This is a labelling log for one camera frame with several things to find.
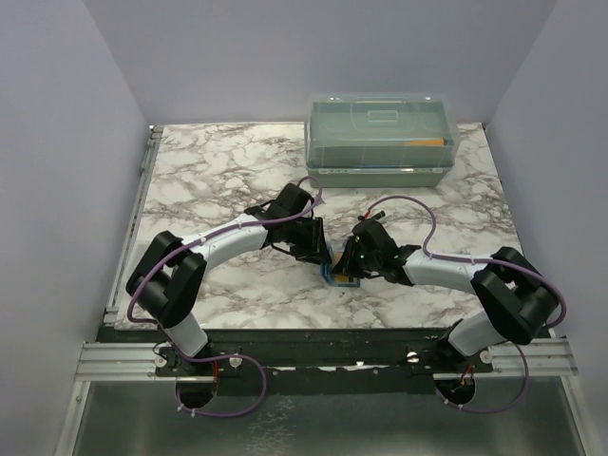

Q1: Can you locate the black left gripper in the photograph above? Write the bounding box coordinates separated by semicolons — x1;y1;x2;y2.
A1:
284;216;333;266

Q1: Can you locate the clear lidded storage box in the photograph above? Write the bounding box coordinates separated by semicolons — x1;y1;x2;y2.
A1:
304;93;461;188

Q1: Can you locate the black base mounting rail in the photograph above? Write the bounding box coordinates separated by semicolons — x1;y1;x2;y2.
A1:
94;327;492;384

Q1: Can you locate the blue leather card holder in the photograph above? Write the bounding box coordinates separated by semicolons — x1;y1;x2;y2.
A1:
320;244;360;288

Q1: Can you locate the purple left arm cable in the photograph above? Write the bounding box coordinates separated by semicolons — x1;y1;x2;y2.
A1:
127;176;329;419

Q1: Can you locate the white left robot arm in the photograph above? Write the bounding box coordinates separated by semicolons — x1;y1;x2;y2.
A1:
125;183;332;375

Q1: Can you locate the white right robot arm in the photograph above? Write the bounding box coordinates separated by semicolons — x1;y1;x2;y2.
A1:
332;218;560;372

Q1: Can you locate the gold card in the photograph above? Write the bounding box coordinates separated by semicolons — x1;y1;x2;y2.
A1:
332;252;348;275

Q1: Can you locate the aluminium frame rail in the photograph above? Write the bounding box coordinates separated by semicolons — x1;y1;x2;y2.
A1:
73;339;165;381

